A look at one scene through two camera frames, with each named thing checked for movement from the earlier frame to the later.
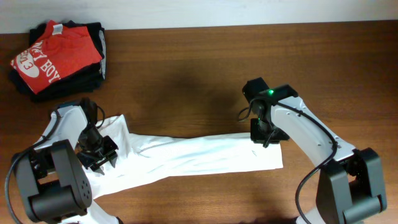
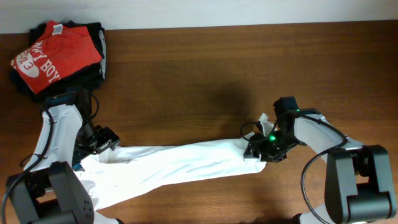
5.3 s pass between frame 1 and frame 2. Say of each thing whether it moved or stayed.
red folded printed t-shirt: stayed
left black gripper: moved
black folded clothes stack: stayed
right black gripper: moved
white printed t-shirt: moved
